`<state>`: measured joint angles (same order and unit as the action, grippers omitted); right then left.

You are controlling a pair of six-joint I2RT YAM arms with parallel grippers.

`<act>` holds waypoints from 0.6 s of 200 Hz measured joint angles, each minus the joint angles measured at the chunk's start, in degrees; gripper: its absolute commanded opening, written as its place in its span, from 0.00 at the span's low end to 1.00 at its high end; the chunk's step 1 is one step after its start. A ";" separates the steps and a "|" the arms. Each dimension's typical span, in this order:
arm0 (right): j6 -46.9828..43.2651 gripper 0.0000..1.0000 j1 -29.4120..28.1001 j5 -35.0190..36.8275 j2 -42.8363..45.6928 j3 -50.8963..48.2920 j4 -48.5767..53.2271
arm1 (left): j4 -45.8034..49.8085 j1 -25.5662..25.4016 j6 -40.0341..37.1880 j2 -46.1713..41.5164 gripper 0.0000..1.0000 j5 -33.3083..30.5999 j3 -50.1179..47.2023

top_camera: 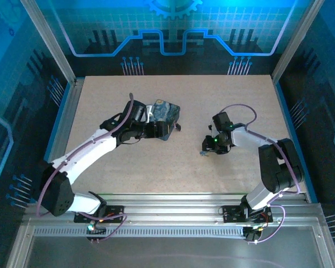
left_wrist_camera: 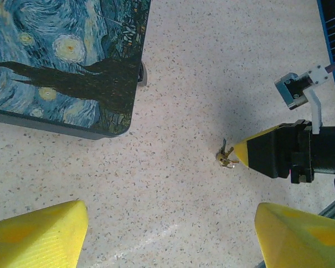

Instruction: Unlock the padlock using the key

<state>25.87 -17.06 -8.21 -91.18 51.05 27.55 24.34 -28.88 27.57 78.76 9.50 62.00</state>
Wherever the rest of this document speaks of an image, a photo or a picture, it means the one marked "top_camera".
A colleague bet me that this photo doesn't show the black cable connector block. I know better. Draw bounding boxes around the black cable connector block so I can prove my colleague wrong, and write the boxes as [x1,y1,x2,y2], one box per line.
[243,226,262,243]
[85,225,107,244]

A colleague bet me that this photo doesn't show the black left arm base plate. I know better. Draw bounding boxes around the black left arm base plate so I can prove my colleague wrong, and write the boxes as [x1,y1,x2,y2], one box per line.
[74,204,126,224]

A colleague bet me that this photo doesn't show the dark box with painted lid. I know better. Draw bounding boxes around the dark box with painted lid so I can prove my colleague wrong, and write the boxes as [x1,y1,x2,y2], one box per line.
[149,98,183,141]

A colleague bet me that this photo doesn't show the slotted grey cable duct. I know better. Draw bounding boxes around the slotted grey cable duct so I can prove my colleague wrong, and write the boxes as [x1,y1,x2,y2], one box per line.
[32,226,248,238]

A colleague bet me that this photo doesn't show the aluminium table side rail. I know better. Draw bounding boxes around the aluminium table side rail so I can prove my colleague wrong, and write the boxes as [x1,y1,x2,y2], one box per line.
[46,78,86,168]

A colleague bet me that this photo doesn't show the blue table edge strip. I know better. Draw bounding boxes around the blue table edge strip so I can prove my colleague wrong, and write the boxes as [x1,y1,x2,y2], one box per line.
[275,80,319,203]
[41,83,73,168]

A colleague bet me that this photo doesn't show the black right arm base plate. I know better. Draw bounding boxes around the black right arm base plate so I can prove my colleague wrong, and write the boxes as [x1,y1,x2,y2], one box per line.
[222,205,274,224]

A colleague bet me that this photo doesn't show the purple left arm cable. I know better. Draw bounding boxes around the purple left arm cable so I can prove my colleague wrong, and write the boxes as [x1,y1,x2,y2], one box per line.
[35,93,135,244]

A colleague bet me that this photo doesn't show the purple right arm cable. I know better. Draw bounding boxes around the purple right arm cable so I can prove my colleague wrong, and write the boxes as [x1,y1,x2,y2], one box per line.
[219,103,301,245]

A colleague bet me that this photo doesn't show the grey metal bench panel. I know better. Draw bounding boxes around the grey metal bench panel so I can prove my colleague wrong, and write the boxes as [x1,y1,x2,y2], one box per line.
[5,223,335,268]

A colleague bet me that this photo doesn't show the aluminium frame post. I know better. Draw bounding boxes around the aluminium frame post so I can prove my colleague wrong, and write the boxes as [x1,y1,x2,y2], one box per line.
[20,0,78,84]
[271,0,325,82]

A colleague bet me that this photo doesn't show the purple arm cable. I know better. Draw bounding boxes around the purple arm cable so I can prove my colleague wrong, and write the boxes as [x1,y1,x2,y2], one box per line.
[35,93,135,244]
[219,103,301,245]

